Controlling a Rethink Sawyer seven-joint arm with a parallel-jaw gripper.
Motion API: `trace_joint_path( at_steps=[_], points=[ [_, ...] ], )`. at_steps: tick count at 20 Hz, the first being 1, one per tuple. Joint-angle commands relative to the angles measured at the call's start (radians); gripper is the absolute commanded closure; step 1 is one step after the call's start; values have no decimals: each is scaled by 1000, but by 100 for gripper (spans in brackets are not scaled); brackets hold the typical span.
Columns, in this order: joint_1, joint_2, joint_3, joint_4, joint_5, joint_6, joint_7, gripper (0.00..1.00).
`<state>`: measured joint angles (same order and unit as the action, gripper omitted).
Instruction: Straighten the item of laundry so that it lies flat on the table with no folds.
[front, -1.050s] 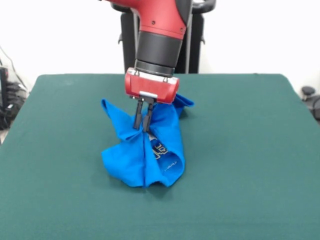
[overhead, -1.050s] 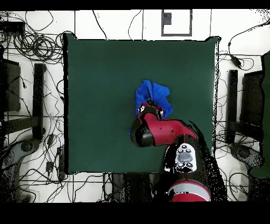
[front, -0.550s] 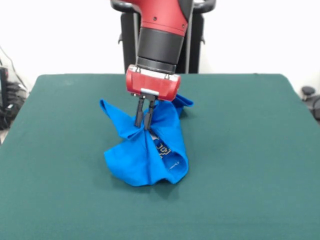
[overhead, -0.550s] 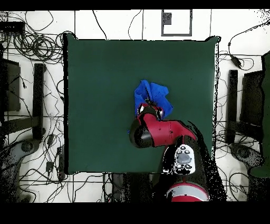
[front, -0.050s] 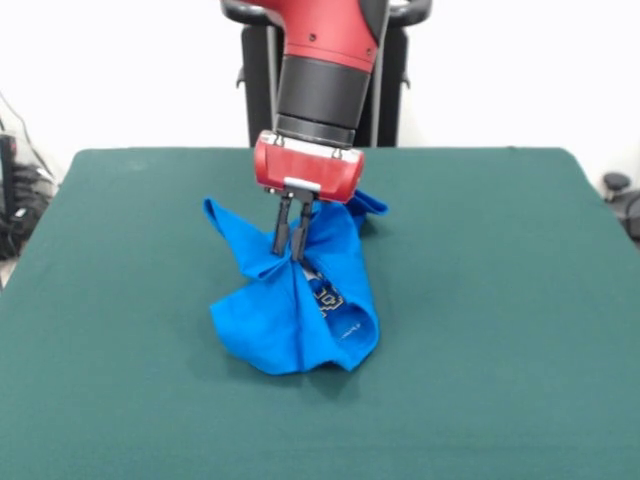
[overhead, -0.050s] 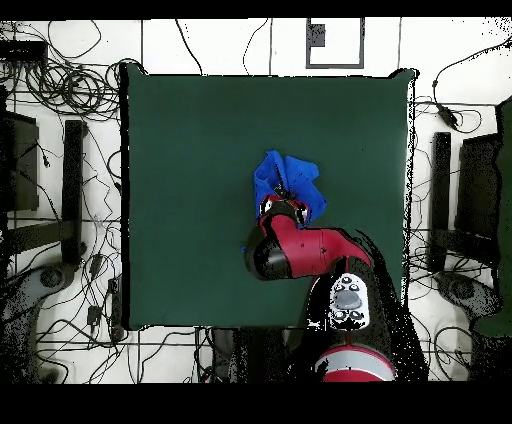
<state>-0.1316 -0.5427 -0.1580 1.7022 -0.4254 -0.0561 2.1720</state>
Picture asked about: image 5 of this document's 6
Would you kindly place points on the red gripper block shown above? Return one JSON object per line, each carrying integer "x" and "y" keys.
{"x": 310, "y": 172}

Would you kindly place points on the blue printed shirt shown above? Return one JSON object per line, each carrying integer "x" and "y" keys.
{"x": 270, "y": 320}

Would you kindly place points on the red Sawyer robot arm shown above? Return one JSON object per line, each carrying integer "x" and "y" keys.
{"x": 325, "y": 85}

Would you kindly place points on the dark green table cloth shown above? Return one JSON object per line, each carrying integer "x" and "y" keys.
{"x": 475, "y": 300}

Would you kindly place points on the black upright stand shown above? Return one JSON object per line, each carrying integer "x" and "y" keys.
{"x": 7, "y": 170}

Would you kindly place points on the grey chair base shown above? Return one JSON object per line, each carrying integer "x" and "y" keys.
{"x": 616, "y": 181}

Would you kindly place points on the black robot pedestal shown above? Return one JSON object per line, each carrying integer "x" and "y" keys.
{"x": 390, "y": 90}

